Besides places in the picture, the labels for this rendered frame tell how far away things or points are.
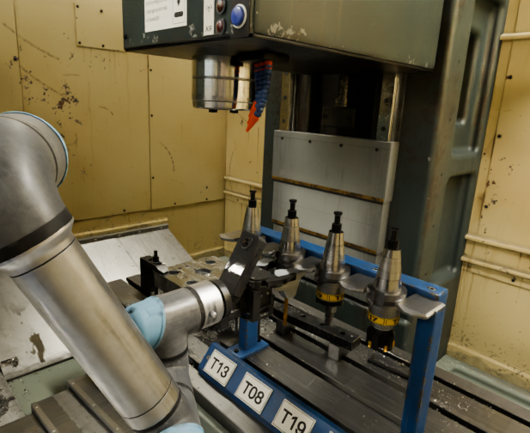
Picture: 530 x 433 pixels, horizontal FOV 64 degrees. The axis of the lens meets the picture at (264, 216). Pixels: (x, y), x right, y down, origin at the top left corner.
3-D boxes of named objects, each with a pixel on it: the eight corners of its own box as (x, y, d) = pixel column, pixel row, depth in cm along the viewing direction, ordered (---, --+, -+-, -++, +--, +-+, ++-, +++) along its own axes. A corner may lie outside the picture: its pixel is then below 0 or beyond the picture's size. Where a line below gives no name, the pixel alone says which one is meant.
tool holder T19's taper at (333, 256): (350, 268, 76) (354, 232, 74) (335, 273, 73) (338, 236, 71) (330, 260, 79) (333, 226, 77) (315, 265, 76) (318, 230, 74)
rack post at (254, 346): (240, 362, 102) (243, 245, 94) (225, 351, 105) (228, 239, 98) (269, 347, 109) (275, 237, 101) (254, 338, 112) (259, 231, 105)
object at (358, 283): (359, 296, 68) (359, 292, 68) (332, 285, 72) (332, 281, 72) (381, 285, 73) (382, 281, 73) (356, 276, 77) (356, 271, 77)
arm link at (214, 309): (179, 279, 71) (208, 296, 66) (201, 272, 74) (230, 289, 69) (179, 320, 73) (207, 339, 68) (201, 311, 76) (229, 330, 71)
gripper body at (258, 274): (249, 299, 85) (200, 318, 76) (251, 259, 82) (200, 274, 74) (277, 314, 79) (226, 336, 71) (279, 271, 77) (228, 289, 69)
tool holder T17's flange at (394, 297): (411, 301, 69) (413, 287, 69) (396, 314, 65) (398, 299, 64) (375, 289, 73) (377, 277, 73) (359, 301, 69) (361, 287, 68)
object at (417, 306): (423, 323, 61) (423, 318, 61) (390, 309, 65) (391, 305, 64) (444, 308, 66) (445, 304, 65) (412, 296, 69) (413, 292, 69)
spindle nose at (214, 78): (268, 112, 105) (271, 60, 102) (215, 109, 95) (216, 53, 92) (231, 109, 117) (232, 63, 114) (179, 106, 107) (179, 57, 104)
